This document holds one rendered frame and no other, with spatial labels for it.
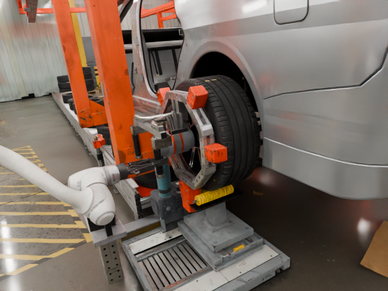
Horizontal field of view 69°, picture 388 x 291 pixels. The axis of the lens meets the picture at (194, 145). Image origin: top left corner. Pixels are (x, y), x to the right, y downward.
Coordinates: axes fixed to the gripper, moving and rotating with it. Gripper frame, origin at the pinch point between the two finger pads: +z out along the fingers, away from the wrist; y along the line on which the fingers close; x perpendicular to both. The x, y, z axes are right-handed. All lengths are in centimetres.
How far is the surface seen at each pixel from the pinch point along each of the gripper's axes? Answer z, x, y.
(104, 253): -31, -60, -30
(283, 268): 61, -80, 23
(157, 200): 10, -44, -40
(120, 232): -22.6, -38.0, -10.7
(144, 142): 14, -9, -62
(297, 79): 46, 35, 44
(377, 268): 106, -82, 53
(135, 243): -8, -75, -49
